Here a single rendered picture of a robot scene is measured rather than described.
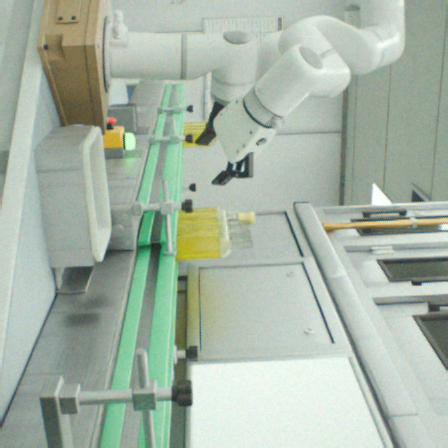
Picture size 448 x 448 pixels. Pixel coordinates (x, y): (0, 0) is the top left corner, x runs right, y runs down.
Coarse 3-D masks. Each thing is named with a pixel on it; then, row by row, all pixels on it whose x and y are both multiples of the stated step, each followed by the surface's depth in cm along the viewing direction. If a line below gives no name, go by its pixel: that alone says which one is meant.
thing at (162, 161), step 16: (160, 128) 207; (176, 128) 207; (160, 144) 188; (176, 144) 187; (160, 160) 172; (176, 160) 171; (144, 176) 157; (160, 176) 158; (144, 192) 145; (160, 192) 145
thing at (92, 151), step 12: (96, 132) 116; (84, 144) 108; (96, 144) 122; (84, 156) 107; (96, 156) 123; (84, 168) 107; (96, 168) 124; (84, 180) 109; (96, 180) 125; (96, 192) 126; (96, 204) 126; (108, 204) 127; (96, 216) 127; (108, 216) 128; (96, 228) 112; (108, 228) 128; (96, 240) 112; (108, 240) 124; (96, 252) 113
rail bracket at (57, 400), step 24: (144, 360) 70; (48, 384) 71; (72, 384) 72; (144, 384) 71; (192, 384) 72; (48, 408) 70; (72, 408) 71; (144, 408) 71; (48, 432) 71; (144, 432) 74
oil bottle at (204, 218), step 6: (180, 216) 161; (186, 216) 161; (192, 216) 161; (198, 216) 161; (204, 216) 161; (210, 216) 161; (216, 216) 160; (222, 216) 161; (180, 222) 158; (186, 222) 158; (192, 222) 158; (198, 222) 158; (204, 222) 158; (222, 222) 158; (228, 222) 160
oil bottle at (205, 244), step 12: (180, 240) 147; (192, 240) 147; (204, 240) 147; (216, 240) 147; (228, 240) 148; (180, 252) 147; (192, 252) 148; (204, 252) 148; (216, 252) 148; (228, 252) 148
